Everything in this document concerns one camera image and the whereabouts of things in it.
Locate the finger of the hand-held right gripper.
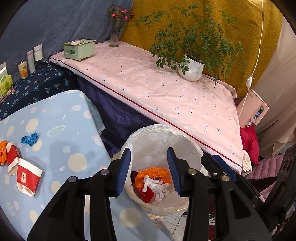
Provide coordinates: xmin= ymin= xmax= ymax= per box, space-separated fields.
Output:
xmin=213 ymin=155 xmax=266 ymax=202
xmin=200 ymin=153 xmax=223 ymax=178

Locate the dark purple cloth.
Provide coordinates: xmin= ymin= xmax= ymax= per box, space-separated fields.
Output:
xmin=76 ymin=74 xmax=167 ymax=156

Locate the green tissue pack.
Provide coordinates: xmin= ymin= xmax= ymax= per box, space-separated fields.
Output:
xmin=0 ymin=75 xmax=13 ymax=98

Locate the white cable with switch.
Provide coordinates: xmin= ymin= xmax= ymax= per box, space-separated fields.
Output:
xmin=237 ymin=0 xmax=265 ymax=118

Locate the green tissue box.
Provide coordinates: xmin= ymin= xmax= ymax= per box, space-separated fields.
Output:
xmin=63 ymin=39 xmax=96 ymax=62

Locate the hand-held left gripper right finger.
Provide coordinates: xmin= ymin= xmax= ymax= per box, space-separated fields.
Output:
xmin=166 ymin=147 xmax=272 ymax=241

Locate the slim white tube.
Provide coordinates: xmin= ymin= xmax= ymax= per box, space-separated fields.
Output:
xmin=26 ymin=50 xmax=36 ymax=73

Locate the navy leaf print cloth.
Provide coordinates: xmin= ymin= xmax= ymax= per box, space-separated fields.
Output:
xmin=0 ymin=61 xmax=79 ymax=121

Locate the white tissue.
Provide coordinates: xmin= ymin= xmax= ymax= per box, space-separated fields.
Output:
xmin=142 ymin=175 xmax=172 ymax=204

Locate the white lined trash bin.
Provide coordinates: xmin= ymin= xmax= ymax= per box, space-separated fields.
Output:
xmin=124 ymin=124 xmax=205 ymax=217

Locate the crushed red paper cup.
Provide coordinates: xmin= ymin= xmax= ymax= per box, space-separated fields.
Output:
xmin=6 ymin=142 xmax=22 ymax=174

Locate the blue planet print tablecloth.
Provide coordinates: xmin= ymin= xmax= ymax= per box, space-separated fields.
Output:
xmin=0 ymin=90 xmax=176 ymax=241

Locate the orange plastic wrapper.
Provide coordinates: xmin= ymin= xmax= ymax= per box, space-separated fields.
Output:
xmin=0 ymin=141 xmax=7 ymax=166
xmin=135 ymin=168 xmax=172 ymax=188

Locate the green plant in white pot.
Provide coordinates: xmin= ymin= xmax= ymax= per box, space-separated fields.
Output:
xmin=136 ymin=3 xmax=247 ymax=87

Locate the red paper cup with emblem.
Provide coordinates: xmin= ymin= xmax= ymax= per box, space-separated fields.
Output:
xmin=17 ymin=158 xmax=43 ymax=197

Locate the pink printed cloth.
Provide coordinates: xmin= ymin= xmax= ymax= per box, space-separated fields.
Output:
xmin=48 ymin=40 xmax=247 ymax=174

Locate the beige curtain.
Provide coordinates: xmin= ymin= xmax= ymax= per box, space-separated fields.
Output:
xmin=253 ymin=21 xmax=296 ymax=158

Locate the blue-grey backdrop cloth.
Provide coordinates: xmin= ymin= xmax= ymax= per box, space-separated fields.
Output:
xmin=0 ymin=0 xmax=134 ymax=77

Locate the yellow backdrop cloth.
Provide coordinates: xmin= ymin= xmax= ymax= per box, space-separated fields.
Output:
xmin=119 ymin=0 xmax=284 ymax=98

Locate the white round plastic fitting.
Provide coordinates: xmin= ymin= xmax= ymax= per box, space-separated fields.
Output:
xmin=242 ymin=154 xmax=252 ymax=173

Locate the white bottle with dark base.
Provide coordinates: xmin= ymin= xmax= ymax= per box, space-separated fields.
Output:
xmin=33 ymin=44 xmax=43 ymax=69

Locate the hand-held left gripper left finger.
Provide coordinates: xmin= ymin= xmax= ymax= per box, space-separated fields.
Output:
xmin=27 ymin=147 xmax=132 ymax=241

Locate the red cloth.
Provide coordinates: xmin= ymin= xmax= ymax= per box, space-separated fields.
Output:
xmin=240 ymin=126 xmax=259 ymax=165

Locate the red paper carton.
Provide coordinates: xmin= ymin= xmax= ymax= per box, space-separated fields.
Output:
xmin=134 ymin=185 xmax=155 ymax=204

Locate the pink appliance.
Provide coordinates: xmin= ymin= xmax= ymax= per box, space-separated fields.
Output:
xmin=236 ymin=89 xmax=270 ymax=128

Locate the pink quilted jacket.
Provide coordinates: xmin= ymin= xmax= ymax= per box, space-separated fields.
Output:
xmin=244 ymin=154 xmax=285 ymax=204

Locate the glass vase with pink flowers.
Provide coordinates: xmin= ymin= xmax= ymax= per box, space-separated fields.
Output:
xmin=107 ymin=5 xmax=134 ymax=48

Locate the printed tin can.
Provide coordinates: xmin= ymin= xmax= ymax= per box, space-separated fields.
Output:
xmin=18 ymin=60 xmax=28 ymax=80

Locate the blue wrapper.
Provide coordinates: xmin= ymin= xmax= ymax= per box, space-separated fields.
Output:
xmin=21 ymin=132 xmax=40 ymax=146

